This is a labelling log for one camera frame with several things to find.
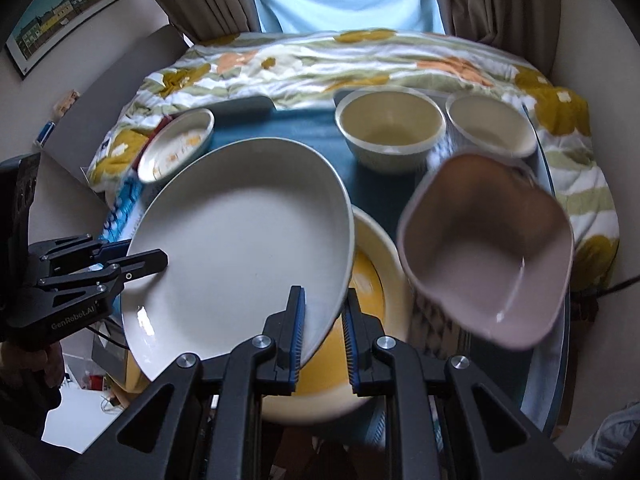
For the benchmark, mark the framed wall poster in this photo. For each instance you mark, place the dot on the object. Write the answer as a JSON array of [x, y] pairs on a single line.
[[60, 15]]

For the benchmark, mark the floral blanket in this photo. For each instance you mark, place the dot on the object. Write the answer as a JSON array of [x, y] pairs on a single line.
[[380, 60]]

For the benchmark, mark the blue tablecloth with patterned border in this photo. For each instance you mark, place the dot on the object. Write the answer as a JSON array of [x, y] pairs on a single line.
[[310, 130]]

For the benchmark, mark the person's left hand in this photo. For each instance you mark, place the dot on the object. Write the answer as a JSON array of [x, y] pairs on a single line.
[[42, 367]]

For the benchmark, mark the small beige box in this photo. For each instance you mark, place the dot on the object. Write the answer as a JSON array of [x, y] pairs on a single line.
[[67, 102]]

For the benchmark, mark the large grey-white plate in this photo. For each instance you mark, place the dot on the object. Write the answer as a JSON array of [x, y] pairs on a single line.
[[240, 240]]

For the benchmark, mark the small blue box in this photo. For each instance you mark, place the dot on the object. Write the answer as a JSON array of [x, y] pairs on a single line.
[[45, 133]]

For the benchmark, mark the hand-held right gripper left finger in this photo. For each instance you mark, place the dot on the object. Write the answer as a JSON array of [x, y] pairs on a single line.
[[298, 332]]

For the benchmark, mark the large cream bowl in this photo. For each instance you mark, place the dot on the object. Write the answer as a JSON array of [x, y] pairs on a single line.
[[390, 130]]

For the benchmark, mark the person's grey clothing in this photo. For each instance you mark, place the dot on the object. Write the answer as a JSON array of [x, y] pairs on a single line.
[[610, 440]]

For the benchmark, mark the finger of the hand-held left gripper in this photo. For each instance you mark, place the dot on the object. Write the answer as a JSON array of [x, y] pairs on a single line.
[[140, 262], [75, 249]]

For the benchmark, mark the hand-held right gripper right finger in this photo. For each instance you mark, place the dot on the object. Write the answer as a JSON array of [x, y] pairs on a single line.
[[348, 340]]

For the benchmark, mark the pink square bowl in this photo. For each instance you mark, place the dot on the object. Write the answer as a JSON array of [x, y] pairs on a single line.
[[480, 250]]

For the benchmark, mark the white bowl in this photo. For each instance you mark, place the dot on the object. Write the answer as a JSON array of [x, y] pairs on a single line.
[[492, 122]]

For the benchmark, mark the cream plate with duck print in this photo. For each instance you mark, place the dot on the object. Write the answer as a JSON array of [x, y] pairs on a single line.
[[175, 147]]

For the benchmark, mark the white board panel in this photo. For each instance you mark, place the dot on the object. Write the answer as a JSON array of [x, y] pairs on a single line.
[[115, 85]]

